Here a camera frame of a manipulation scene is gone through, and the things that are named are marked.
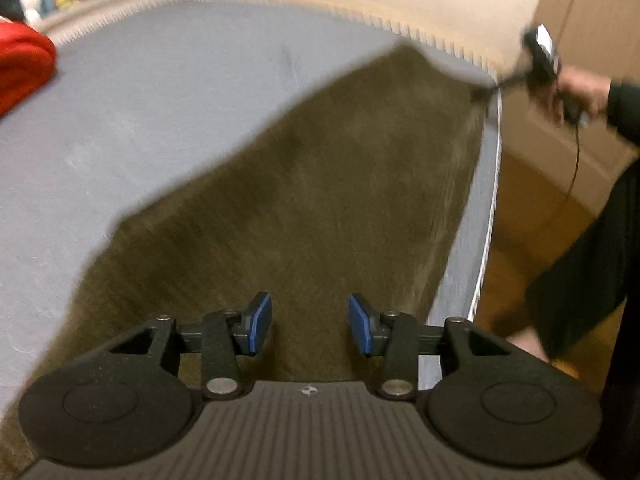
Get olive knit pants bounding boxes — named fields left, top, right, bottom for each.
left=0, top=42, right=492, bottom=476

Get person right hand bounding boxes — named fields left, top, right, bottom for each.
left=547, top=65, right=612, bottom=124

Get person bare foot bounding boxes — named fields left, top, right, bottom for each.
left=506, top=327, right=550, bottom=363

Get person black clothed body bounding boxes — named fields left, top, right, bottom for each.
left=519, top=79, right=640, bottom=480

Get red knit garment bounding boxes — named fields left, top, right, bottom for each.
left=0, top=21, right=56, bottom=115

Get white plush toy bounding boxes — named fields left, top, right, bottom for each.
left=18, top=0, right=42, bottom=24

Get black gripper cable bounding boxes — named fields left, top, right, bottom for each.
left=564, top=119, right=584, bottom=201

